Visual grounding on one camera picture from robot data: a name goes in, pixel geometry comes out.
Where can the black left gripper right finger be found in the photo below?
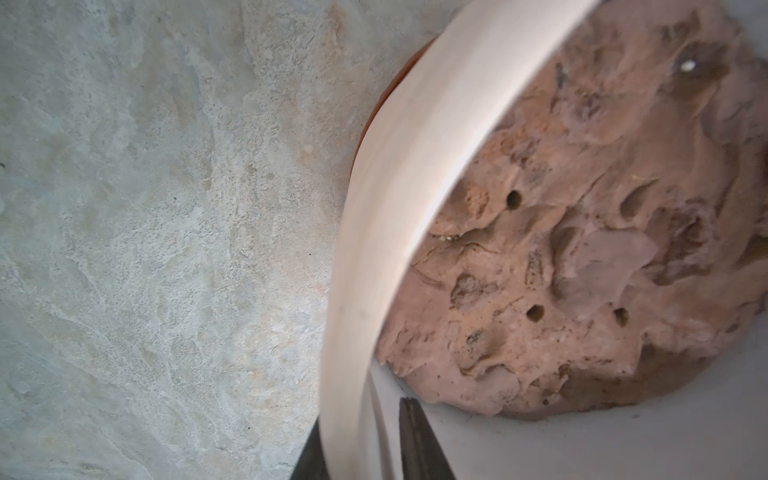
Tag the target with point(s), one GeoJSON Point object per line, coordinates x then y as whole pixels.
{"type": "Point", "coordinates": [421, 454]}

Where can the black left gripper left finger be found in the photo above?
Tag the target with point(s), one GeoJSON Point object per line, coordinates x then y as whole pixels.
{"type": "Point", "coordinates": [311, 463]}

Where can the white ceramic pot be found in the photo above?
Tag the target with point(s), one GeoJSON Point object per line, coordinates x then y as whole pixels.
{"type": "Point", "coordinates": [414, 150]}

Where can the brown dried mud filling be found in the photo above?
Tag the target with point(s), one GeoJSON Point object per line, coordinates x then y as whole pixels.
{"type": "Point", "coordinates": [609, 238]}

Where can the orange saucer under pot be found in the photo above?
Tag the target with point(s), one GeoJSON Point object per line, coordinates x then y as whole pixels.
{"type": "Point", "coordinates": [394, 83]}

